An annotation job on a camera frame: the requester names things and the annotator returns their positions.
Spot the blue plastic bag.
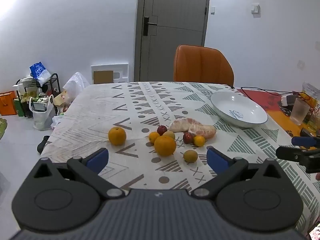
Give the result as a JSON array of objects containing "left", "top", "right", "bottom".
[{"left": 29, "top": 62, "right": 52, "bottom": 84}]

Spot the white plastic bag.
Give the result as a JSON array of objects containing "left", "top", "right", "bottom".
[{"left": 62, "top": 72, "right": 90, "bottom": 98}]

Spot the green floor mat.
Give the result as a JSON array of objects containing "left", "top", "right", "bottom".
[{"left": 0, "top": 117, "right": 8, "bottom": 140}]

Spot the orange shopping bag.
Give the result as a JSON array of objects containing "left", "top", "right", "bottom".
[{"left": 0, "top": 91, "right": 17, "bottom": 116}]

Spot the brown cardboard sheet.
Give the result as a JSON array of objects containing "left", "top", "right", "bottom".
[{"left": 93, "top": 71, "right": 114, "bottom": 84}]

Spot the white bag with handles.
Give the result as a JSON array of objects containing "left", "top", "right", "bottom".
[{"left": 29, "top": 94, "right": 56, "bottom": 131}]

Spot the black object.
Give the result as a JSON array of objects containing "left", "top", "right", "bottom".
[{"left": 37, "top": 135, "right": 50, "bottom": 154}]

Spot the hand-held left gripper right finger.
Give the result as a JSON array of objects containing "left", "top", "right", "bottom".
[{"left": 191, "top": 147, "right": 288, "bottom": 198}]

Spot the peeled pomelo piece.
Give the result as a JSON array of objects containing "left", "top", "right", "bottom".
[
  {"left": 169, "top": 119, "right": 202, "bottom": 133},
  {"left": 188, "top": 125, "right": 216, "bottom": 140}
]

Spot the orange chair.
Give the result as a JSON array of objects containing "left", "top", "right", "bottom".
[{"left": 173, "top": 45, "right": 235, "bottom": 87}]

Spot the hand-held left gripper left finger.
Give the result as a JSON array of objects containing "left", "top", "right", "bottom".
[{"left": 30, "top": 148, "right": 125, "bottom": 198}]

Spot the white bowl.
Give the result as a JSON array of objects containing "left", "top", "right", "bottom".
[{"left": 210, "top": 91, "right": 268, "bottom": 128}]

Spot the green box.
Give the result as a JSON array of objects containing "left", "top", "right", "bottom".
[{"left": 13, "top": 97, "right": 25, "bottom": 117}]

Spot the white foam packaging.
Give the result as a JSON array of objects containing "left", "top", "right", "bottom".
[{"left": 90, "top": 63, "right": 129, "bottom": 85}]

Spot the grey door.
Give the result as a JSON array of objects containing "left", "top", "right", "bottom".
[{"left": 134, "top": 0, "right": 211, "bottom": 82}]

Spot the black metal rack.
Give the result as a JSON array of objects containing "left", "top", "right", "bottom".
[{"left": 15, "top": 73, "right": 60, "bottom": 117}]

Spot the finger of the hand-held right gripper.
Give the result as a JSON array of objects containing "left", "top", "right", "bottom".
[
  {"left": 276, "top": 146, "right": 320, "bottom": 173},
  {"left": 291, "top": 128, "right": 320, "bottom": 148}
]

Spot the tan paper bag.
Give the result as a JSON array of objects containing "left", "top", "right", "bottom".
[{"left": 53, "top": 90, "right": 73, "bottom": 113}]

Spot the red printed mat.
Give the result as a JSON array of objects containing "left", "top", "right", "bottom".
[{"left": 237, "top": 88, "right": 320, "bottom": 140}]

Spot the small orange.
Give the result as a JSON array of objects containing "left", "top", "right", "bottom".
[
  {"left": 193, "top": 135, "right": 206, "bottom": 147},
  {"left": 148, "top": 131, "right": 160, "bottom": 144}
]

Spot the black cable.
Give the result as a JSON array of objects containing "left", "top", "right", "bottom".
[{"left": 240, "top": 87, "right": 300, "bottom": 97}]

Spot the clear snack bag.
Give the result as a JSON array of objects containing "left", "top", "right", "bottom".
[{"left": 301, "top": 82, "right": 320, "bottom": 128}]

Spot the patterned tablecloth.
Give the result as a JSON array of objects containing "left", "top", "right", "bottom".
[{"left": 40, "top": 81, "right": 320, "bottom": 233}]

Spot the large orange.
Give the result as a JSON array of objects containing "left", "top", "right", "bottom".
[
  {"left": 154, "top": 135, "right": 177, "bottom": 157},
  {"left": 108, "top": 127, "right": 127, "bottom": 146}
]

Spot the black door handle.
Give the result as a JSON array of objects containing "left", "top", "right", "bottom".
[{"left": 143, "top": 17, "right": 158, "bottom": 36}]

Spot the frosted plastic cup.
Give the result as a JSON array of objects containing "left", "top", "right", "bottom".
[{"left": 290, "top": 97, "right": 310, "bottom": 125}]

